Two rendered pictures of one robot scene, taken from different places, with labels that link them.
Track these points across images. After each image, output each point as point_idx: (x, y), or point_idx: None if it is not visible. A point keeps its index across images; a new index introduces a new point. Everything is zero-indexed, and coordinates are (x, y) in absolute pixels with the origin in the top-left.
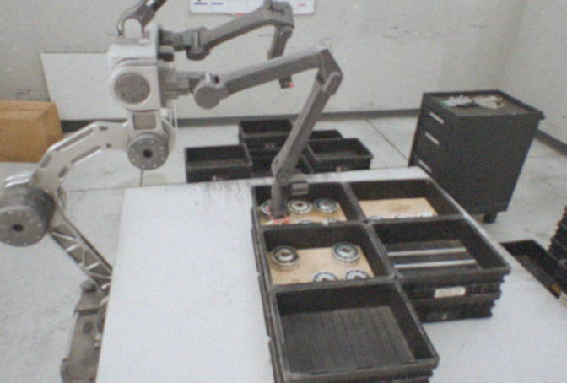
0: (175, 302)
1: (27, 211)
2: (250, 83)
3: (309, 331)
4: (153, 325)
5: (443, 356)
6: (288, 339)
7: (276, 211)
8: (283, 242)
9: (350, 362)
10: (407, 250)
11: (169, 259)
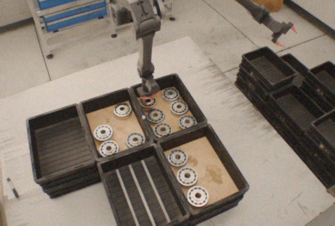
0: (105, 85)
1: (115, 11)
2: (118, 0)
3: (72, 132)
4: (90, 82)
5: (90, 215)
6: (66, 124)
7: (140, 88)
8: (132, 105)
9: (54, 152)
10: (156, 182)
11: (134, 72)
